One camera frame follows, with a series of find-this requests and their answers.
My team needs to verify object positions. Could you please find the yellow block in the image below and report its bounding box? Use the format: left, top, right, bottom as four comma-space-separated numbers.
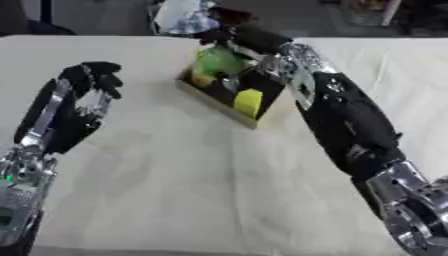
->
232, 88, 265, 120

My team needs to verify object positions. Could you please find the dark chair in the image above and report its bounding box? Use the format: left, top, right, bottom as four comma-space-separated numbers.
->
0, 0, 79, 36

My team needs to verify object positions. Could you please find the green toy fruit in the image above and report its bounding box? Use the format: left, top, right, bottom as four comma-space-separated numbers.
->
190, 44, 254, 84

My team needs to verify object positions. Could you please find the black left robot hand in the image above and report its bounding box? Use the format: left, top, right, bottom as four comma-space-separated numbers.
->
12, 61, 125, 156

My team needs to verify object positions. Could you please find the white crinkled plastic bag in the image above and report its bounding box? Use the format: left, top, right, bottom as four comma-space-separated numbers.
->
152, 0, 224, 36

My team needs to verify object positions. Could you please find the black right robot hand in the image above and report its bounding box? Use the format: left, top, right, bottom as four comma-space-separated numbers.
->
194, 7, 294, 56

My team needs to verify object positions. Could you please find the tan cardboard box black inside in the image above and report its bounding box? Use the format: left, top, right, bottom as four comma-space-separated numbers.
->
173, 45, 289, 131

